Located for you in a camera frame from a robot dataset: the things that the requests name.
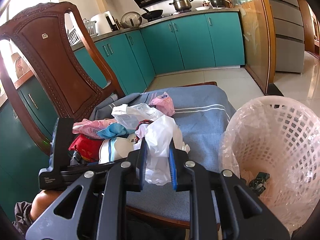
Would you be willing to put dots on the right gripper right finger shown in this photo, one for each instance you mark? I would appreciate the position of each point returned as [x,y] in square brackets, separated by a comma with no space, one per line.
[189,176]

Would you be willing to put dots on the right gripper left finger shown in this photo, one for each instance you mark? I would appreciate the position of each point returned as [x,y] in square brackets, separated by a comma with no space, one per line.
[124,176]

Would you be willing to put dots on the red plastic wrapper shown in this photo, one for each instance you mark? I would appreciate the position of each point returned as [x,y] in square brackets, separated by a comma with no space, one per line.
[88,148]

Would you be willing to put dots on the white plastic bag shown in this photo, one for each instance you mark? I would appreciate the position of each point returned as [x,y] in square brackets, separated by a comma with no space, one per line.
[158,135]

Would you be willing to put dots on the pink printed plastic bag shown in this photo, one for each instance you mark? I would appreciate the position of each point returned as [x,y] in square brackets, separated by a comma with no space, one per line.
[91,128]

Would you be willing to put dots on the dark trash in basket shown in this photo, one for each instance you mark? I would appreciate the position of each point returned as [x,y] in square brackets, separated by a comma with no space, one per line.
[258,184]

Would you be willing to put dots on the teal kitchen cabinets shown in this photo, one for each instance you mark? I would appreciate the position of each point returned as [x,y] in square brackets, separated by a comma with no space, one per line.
[186,43]

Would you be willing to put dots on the blue face mask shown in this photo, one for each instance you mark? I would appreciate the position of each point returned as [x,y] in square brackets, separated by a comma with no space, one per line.
[115,130]

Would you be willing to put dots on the blue striped table cloth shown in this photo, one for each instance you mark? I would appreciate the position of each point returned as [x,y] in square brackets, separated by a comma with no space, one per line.
[202,114]

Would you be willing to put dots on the pink plastic bag ball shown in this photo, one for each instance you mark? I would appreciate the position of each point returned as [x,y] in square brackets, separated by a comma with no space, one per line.
[164,104]

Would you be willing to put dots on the white plastic waste basket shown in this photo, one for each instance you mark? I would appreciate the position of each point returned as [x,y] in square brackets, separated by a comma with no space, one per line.
[275,154]

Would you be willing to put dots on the dark carved wooden chair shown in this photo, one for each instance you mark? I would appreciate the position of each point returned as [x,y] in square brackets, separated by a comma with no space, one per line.
[39,34]

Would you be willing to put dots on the white kettle appliance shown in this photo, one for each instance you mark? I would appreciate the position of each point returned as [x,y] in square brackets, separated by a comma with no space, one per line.
[102,25]

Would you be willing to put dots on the black wok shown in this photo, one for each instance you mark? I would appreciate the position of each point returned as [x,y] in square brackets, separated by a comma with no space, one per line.
[152,15]

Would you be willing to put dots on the steel stock pot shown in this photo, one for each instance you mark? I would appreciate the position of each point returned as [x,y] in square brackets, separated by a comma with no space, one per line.
[182,5]

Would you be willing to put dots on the black kettle pot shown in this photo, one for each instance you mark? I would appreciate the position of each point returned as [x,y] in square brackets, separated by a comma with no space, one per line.
[220,3]

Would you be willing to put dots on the wooden glass sliding door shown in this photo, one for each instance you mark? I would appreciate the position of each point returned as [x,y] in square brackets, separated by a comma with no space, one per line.
[259,40]

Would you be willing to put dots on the grey refrigerator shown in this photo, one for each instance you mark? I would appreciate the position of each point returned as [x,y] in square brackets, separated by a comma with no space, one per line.
[289,31]

